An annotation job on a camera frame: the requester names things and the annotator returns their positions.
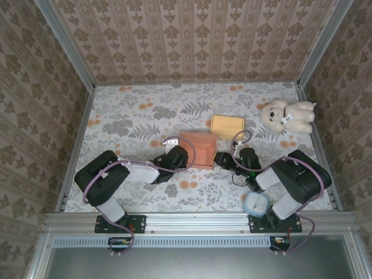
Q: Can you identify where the orange paper box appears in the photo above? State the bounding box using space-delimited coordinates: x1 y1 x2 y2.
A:
178 132 219 170

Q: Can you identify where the yellow paper box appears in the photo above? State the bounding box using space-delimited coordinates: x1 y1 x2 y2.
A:
209 115 245 141

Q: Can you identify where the floral tablecloth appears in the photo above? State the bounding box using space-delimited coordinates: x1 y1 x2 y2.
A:
63 82 334 213

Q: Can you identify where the cream plush dog toy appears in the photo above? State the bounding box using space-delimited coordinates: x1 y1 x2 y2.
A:
259 99 317 134

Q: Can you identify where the small black controller board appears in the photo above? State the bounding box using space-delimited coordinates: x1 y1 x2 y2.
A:
109 237 131 252
270 235 291 251

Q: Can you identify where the grey metal sheet panel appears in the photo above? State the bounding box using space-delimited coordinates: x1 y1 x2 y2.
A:
43 246 361 279

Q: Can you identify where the thin black cable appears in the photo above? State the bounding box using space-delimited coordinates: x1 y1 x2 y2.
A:
231 172 245 187

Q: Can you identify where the aluminium front rail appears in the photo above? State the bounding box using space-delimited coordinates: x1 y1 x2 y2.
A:
43 211 360 235

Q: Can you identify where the aluminium side rail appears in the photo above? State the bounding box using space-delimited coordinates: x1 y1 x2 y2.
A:
55 87 95 213
295 84 344 212

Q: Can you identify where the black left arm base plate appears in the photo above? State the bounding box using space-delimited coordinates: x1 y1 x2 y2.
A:
94 214 146 234

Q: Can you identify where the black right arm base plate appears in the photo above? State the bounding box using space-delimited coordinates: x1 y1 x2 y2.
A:
249 214 303 234

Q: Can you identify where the slotted grey cable duct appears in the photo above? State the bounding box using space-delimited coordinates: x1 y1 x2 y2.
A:
53 235 273 248

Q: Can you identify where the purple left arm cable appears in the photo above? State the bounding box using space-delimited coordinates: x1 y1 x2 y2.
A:
83 135 197 258

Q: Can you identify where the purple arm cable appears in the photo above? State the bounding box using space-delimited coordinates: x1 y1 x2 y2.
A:
83 135 197 258
230 130 326 256

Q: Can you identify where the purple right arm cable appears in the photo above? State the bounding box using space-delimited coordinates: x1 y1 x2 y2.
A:
230 130 326 256

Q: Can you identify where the aluminium corner post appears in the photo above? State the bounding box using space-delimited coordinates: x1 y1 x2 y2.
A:
296 0 354 88
34 0 96 92

